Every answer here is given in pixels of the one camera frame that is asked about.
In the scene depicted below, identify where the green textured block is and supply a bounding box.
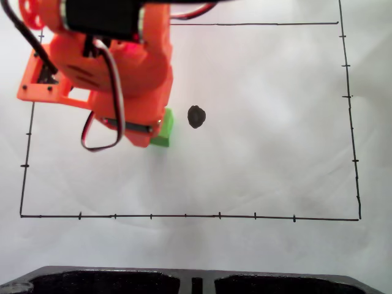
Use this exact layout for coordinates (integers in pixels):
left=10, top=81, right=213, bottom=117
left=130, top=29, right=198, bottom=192
left=149, top=107, right=175, bottom=148

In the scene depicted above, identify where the black dot mark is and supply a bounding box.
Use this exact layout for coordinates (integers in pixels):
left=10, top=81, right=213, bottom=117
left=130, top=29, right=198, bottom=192
left=187, top=105, right=207, bottom=129

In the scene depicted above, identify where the red white black servo cable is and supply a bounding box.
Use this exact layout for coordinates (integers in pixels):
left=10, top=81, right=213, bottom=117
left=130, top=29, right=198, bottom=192
left=169, top=0, right=216, bottom=20
left=80, top=39, right=126, bottom=153

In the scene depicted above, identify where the black camera cable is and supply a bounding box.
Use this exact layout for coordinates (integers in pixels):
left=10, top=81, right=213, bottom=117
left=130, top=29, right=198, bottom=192
left=2, top=0, right=59, bottom=76

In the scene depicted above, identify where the orange camera mount black lens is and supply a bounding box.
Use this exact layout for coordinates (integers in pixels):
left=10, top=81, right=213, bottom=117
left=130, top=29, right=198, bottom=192
left=17, top=45, right=94, bottom=111

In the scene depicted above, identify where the white paper sheet drawn frame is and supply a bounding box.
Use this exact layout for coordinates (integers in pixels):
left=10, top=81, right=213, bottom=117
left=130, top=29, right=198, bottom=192
left=0, top=0, right=392, bottom=278

